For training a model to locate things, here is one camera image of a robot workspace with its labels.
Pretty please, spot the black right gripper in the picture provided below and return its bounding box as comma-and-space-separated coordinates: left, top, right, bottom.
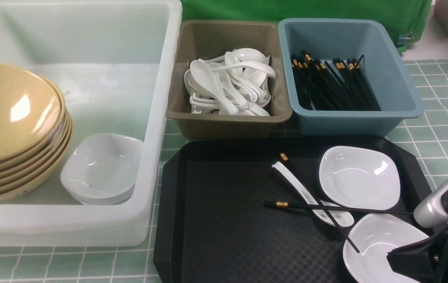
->
387, 226, 448, 283

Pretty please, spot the white square dish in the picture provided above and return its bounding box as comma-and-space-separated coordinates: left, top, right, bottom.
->
342, 214, 428, 283
319, 146, 401, 211

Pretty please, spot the white ceramic soup spoon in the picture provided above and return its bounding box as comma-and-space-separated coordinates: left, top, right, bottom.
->
272, 162, 354, 228

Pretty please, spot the black chopstick gold band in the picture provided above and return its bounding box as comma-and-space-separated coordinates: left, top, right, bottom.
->
263, 201, 414, 215

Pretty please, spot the pile of black chopsticks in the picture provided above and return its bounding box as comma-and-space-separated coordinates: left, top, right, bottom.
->
290, 50, 382, 112

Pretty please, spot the blue plastic bin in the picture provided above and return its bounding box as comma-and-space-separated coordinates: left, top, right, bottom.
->
278, 18, 425, 136

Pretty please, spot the black serving tray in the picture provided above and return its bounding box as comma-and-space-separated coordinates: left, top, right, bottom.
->
153, 136, 431, 283

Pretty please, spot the pile of white spoons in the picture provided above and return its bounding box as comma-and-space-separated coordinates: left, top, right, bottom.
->
184, 48, 277, 116

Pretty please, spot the olive brown plastic bin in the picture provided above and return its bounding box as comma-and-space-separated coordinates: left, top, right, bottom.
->
166, 20, 293, 140

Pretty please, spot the stack of white dishes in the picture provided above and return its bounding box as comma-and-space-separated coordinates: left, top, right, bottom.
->
60, 134, 144, 205

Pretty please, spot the large translucent white tub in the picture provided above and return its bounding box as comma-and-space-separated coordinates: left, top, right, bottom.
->
0, 0, 182, 246

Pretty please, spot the stack of yellow bowls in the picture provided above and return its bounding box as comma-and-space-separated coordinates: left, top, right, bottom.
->
0, 63, 73, 201

